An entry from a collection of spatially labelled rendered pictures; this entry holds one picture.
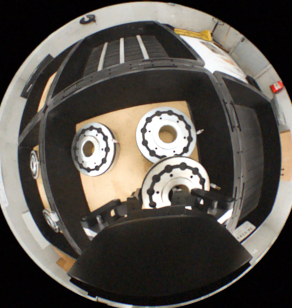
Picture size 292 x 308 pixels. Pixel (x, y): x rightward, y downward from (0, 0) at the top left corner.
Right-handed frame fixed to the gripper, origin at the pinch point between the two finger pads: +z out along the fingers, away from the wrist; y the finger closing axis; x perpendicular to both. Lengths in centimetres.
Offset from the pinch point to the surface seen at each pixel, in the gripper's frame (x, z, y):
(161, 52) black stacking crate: 36.4, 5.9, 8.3
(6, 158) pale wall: 45, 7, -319
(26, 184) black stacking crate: 1.7, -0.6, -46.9
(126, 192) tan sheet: -0.9, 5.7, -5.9
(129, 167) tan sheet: 4.0, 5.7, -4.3
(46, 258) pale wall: -217, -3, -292
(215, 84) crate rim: 14.0, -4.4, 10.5
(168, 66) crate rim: 17.1, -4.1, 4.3
